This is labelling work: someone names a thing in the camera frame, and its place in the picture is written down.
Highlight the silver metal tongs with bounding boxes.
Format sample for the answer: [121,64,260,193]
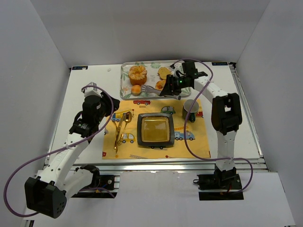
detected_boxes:
[141,85,181,100]

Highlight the small round bun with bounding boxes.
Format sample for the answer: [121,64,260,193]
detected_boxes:
[131,85,141,96]

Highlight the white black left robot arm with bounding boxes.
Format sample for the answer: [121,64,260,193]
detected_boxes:
[25,93,120,218]

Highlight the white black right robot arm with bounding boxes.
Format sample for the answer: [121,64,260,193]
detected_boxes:
[160,60,242,190]

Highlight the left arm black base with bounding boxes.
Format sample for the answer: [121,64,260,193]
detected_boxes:
[72,165,120,199]

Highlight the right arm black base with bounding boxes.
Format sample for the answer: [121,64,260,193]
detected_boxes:
[193,174,244,201]

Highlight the seeded bread slice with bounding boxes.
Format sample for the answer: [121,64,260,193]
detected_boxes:
[158,67,173,80]

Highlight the leaf-patterned white tray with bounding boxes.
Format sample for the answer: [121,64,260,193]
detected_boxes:
[120,59,192,99]

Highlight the gold knife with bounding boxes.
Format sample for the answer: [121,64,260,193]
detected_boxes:
[114,114,125,152]

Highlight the dark green mug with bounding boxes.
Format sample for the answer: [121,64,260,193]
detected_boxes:
[182,99,199,122]

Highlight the gold spoon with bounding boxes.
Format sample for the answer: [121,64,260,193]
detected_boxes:
[117,111,133,145]

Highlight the gold fork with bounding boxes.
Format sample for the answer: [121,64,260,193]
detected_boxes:
[114,119,123,153]

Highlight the black XDOF label left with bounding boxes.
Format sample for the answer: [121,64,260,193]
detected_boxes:
[71,66,88,70]

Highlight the black xdof label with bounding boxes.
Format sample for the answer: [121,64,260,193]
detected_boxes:
[212,61,229,66]
[71,66,88,70]

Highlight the yellow vehicle-print placemat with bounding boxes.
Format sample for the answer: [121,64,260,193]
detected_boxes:
[102,99,211,160]

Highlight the black square amber plate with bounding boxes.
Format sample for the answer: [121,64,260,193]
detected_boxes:
[137,113,175,149]

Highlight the black XDOF label right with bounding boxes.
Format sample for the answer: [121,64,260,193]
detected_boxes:
[212,61,229,66]

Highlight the twisted ring bread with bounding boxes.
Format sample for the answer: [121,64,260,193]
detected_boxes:
[155,80,166,91]

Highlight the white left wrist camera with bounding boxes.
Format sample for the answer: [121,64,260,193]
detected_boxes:
[81,82,101,97]

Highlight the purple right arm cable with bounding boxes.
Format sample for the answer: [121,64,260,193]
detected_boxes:
[174,58,254,192]

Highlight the large sugared ring cake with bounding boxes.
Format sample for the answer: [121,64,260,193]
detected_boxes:
[128,65,147,86]

